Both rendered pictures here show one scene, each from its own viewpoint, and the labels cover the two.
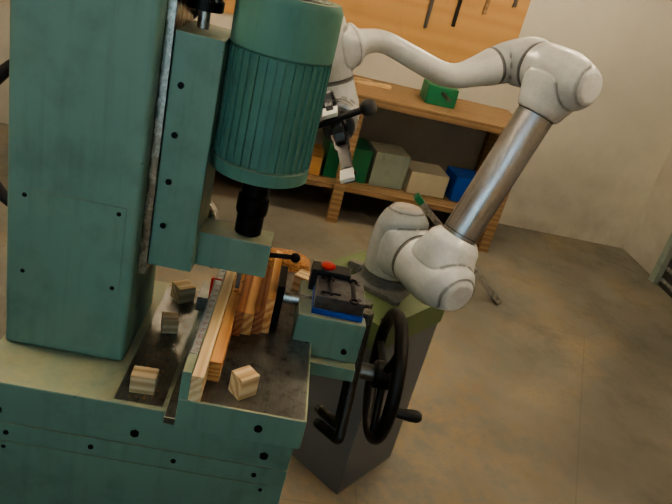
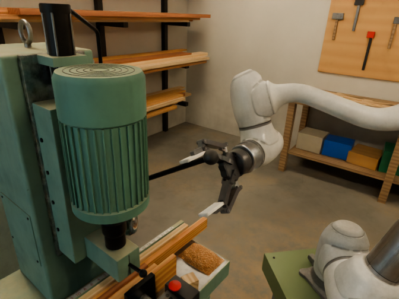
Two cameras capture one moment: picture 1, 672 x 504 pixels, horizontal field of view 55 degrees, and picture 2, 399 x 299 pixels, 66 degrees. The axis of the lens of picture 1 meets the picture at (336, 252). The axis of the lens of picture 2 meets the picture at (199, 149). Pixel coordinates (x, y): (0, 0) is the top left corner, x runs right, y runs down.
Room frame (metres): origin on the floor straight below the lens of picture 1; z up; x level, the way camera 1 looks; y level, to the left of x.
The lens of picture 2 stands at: (0.80, -0.39, 1.62)
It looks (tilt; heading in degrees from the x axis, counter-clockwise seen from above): 24 degrees down; 44
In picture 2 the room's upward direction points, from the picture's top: 2 degrees clockwise
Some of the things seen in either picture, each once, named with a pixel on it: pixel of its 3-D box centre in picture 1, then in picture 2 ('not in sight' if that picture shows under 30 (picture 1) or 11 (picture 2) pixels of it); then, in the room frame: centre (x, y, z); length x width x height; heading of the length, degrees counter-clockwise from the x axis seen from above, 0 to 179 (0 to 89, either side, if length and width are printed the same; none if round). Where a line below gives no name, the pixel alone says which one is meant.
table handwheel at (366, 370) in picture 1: (349, 368); not in sight; (1.13, -0.09, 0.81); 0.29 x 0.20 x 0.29; 6
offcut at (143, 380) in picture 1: (144, 380); not in sight; (0.92, 0.28, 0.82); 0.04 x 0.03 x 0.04; 100
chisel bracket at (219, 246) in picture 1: (233, 250); (113, 253); (1.10, 0.19, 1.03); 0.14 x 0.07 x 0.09; 96
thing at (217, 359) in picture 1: (239, 283); (139, 272); (1.17, 0.18, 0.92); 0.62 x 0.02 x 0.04; 6
